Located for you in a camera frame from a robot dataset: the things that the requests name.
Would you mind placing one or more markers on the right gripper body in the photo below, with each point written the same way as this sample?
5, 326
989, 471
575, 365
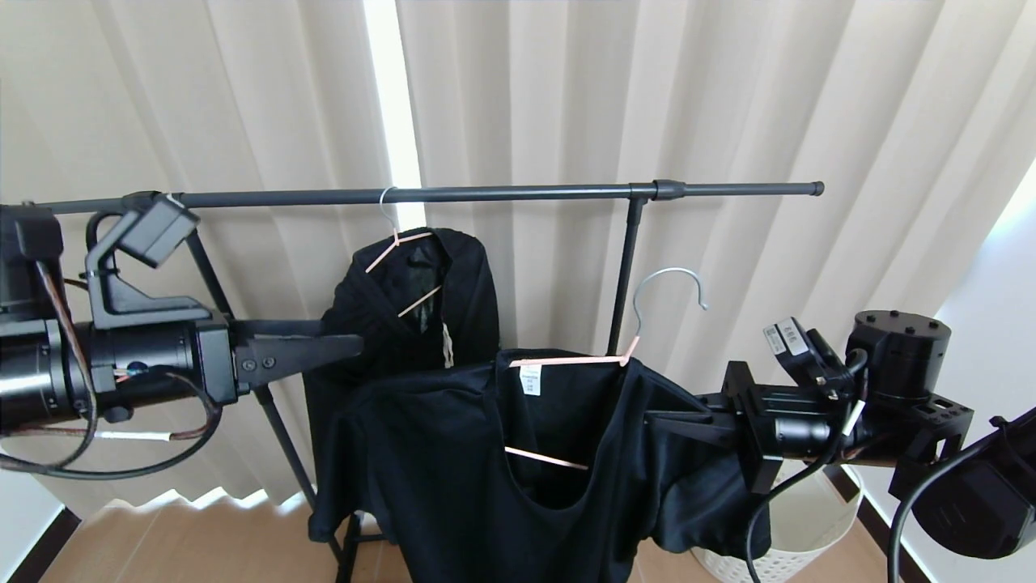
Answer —
809, 429

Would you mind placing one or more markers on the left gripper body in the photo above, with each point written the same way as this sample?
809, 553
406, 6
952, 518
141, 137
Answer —
146, 364

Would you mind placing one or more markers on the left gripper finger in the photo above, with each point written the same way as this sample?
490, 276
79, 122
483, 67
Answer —
275, 327
291, 360

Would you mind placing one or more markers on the pink clothes hanger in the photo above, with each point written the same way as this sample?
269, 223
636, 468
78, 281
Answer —
395, 235
566, 360

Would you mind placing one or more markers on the black shorts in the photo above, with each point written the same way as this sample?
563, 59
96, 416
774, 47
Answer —
461, 300

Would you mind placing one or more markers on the black garment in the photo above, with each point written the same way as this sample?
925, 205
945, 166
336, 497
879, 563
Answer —
453, 502

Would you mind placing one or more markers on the white laundry basket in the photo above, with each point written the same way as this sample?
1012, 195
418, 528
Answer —
809, 526

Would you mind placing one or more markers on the black clothes rack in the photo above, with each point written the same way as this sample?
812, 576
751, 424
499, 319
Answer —
486, 193

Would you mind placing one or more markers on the beige curtain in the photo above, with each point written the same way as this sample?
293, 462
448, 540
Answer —
243, 97
566, 81

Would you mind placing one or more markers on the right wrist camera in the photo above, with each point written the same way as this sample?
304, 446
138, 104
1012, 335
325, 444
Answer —
809, 352

